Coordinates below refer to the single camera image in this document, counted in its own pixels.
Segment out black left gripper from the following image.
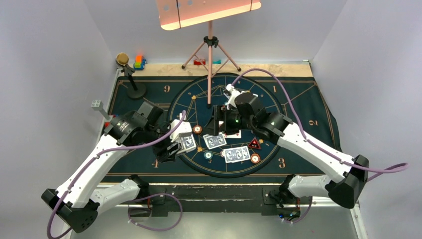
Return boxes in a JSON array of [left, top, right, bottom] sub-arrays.
[[142, 119, 182, 162]]

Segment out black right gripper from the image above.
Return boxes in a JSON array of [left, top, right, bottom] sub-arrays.
[[203, 105, 255, 136]]

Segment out blue playing card box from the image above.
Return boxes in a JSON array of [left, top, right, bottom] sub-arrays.
[[178, 134, 197, 154]]

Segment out face up red card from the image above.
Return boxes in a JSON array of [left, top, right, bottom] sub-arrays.
[[224, 131, 241, 138]]

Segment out red triangular dealer button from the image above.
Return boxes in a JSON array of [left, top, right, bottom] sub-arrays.
[[247, 138, 261, 150]]

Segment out orange poker chip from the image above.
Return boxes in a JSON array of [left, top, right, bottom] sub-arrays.
[[250, 153, 261, 164], [193, 125, 203, 134]]

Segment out green poker chip stack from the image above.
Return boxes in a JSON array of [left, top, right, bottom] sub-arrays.
[[204, 151, 213, 160]]

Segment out blue backed playing card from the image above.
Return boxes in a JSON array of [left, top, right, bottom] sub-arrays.
[[223, 149, 237, 163], [203, 133, 227, 149], [232, 146, 250, 162]]

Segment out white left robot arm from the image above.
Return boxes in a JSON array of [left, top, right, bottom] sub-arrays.
[[41, 101, 196, 233]]

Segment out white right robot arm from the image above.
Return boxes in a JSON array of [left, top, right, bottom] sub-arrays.
[[204, 92, 369, 209]]

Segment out round dark poker mat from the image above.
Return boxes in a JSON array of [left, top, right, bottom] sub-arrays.
[[167, 77, 282, 178]]

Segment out dark green poker mat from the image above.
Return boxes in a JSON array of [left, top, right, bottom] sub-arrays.
[[103, 73, 340, 184]]

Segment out round brass bell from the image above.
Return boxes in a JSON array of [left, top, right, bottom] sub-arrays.
[[115, 52, 147, 100]]

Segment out red teal toy blocks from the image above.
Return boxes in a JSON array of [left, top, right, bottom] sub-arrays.
[[193, 58, 221, 65]]

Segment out colourful toy brick train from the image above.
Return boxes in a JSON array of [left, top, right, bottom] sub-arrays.
[[133, 55, 147, 70]]

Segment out pink music stand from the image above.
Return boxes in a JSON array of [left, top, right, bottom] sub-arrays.
[[156, 0, 262, 108]]

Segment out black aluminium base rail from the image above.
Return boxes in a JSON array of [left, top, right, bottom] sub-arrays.
[[67, 179, 360, 219]]

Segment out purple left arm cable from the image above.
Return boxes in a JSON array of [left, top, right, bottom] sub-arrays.
[[46, 110, 188, 239]]

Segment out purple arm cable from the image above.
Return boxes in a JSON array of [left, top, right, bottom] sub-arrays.
[[230, 68, 410, 224], [46, 110, 188, 239]]

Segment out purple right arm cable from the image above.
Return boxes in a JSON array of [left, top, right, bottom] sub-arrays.
[[230, 68, 410, 224]]

